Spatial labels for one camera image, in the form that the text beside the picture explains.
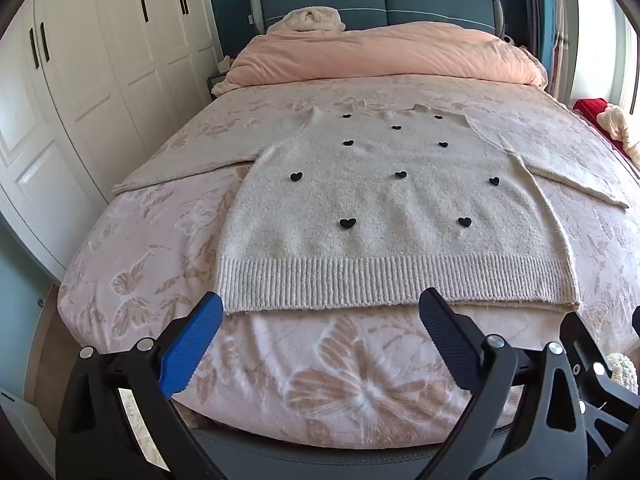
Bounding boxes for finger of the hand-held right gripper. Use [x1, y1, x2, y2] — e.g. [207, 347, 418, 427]
[559, 310, 640, 461]

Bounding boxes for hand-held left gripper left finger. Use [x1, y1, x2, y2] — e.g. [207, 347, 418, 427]
[55, 291, 227, 480]

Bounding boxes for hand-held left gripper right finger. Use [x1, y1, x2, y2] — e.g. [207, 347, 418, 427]
[414, 287, 602, 480]

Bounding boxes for cream knit sweater black hearts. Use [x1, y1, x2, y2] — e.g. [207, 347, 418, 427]
[112, 101, 631, 315]

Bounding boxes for white fluffy rug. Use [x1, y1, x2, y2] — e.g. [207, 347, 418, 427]
[606, 353, 640, 388]

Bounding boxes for pink butterfly print blanket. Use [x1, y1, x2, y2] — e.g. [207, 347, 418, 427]
[57, 77, 640, 448]

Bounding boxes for cream plush cloth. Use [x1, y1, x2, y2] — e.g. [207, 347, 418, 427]
[597, 103, 640, 167]

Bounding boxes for red cloth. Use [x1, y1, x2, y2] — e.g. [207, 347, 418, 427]
[572, 98, 640, 162]

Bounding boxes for dark nightstand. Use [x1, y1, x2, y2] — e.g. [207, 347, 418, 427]
[206, 55, 239, 93]

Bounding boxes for white wardrobe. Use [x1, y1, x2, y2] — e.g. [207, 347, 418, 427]
[0, 0, 224, 281]

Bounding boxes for pink duvet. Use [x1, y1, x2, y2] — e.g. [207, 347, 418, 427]
[210, 22, 548, 101]

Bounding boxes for bright window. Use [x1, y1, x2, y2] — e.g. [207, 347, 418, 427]
[572, 0, 640, 111]

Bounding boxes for window curtain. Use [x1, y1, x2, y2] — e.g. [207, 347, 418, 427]
[520, 0, 577, 107]

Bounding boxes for teal upholstered headboard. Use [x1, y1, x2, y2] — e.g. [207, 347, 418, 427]
[250, 0, 506, 42]

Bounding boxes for cream fleece garment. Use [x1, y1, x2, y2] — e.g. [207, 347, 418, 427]
[267, 6, 348, 36]

